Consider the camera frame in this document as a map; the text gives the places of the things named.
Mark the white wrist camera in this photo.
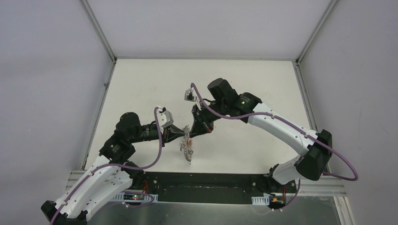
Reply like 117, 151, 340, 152
184, 89, 197, 102
156, 107, 174, 128

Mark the right white cable duct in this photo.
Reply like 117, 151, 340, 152
251, 196, 270, 206

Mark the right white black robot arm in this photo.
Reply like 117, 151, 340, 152
184, 78, 332, 192

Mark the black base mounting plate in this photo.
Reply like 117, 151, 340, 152
129, 172, 297, 205

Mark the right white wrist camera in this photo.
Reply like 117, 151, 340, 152
184, 89, 197, 102

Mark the metal disc keyring holder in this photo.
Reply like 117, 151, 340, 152
179, 125, 193, 164

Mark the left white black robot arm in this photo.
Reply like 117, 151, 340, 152
41, 108, 189, 225

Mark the aluminium frame rail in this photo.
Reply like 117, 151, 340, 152
298, 176, 347, 197

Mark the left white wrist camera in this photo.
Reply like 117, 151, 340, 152
156, 107, 174, 128

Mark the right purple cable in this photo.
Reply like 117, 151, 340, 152
190, 82, 360, 215

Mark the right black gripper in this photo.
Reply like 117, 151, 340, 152
190, 100, 228, 138

